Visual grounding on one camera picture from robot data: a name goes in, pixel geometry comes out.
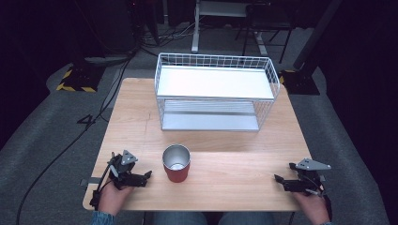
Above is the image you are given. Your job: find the white metal stand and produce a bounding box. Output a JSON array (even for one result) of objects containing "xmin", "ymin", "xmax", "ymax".
[{"xmin": 191, "ymin": 0, "xmax": 270, "ymax": 58}]

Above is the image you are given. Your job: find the slanted black pole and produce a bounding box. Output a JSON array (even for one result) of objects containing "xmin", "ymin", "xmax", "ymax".
[{"xmin": 292, "ymin": 0, "xmax": 344, "ymax": 71}]

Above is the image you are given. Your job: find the black yellow striped base plate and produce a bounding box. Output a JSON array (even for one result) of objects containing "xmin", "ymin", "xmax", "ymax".
[
  {"xmin": 55, "ymin": 63, "xmax": 106, "ymax": 94},
  {"xmin": 279, "ymin": 68, "xmax": 321, "ymax": 96}
]

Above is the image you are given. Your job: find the bundle of floor cables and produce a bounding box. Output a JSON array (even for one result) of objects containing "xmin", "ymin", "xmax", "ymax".
[{"xmin": 136, "ymin": 20, "xmax": 205, "ymax": 58}]

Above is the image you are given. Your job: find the black metal stand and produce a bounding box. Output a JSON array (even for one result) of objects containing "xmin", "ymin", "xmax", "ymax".
[{"xmin": 234, "ymin": 2, "xmax": 296, "ymax": 65}]

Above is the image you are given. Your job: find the person's right hand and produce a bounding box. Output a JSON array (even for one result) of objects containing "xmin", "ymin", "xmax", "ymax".
[{"xmin": 292, "ymin": 190, "xmax": 331, "ymax": 225}]

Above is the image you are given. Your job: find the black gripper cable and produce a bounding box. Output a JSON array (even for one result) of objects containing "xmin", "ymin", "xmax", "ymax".
[
  {"xmin": 89, "ymin": 164, "xmax": 113, "ymax": 211},
  {"xmin": 318, "ymin": 187, "xmax": 334, "ymax": 221}
]

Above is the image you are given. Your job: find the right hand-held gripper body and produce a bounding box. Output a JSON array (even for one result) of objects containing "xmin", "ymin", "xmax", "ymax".
[{"xmin": 288, "ymin": 157, "xmax": 332, "ymax": 197}]

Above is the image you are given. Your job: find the grey tape strip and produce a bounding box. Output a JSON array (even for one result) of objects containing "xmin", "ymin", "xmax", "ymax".
[{"xmin": 80, "ymin": 176, "xmax": 103, "ymax": 188}]

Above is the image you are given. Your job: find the black floor tape mark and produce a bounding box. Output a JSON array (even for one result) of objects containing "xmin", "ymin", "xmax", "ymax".
[{"xmin": 76, "ymin": 113, "xmax": 97, "ymax": 127}]

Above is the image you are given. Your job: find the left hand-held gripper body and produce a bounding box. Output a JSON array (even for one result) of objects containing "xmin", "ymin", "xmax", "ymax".
[{"xmin": 106, "ymin": 149, "xmax": 143, "ymax": 190}]

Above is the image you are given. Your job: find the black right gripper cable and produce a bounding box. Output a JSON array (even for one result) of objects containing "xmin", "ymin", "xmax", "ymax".
[{"xmin": 318, "ymin": 187, "xmax": 334, "ymax": 221}]

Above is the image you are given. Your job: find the person's left hand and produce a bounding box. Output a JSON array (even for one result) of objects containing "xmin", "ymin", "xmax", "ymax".
[{"xmin": 98, "ymin": 181, "xmax": 135, "ymax": 218}]

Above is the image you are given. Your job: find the white wire shelf rack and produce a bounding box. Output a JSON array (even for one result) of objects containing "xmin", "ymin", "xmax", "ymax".
[{"xmin": 154, "ymin": 52, "xmax": 281, "ymax": 132}]

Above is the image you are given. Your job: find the red metal cup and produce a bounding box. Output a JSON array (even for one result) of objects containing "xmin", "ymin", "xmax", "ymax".
[{"xmin": 161, "ymin": 143, "xmax": 191, "ymax": 184}]

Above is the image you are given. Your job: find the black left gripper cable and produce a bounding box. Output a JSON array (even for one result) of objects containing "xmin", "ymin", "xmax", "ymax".
[{"xmin": 89, "ymin": 164, "xmax": 113, "ymax": 211}]

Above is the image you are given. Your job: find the long black floor cable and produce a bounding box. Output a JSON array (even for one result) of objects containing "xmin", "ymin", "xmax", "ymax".
[{"xmin": 15, "ymin": 52, "xmax": 135, "ymax": 225}]

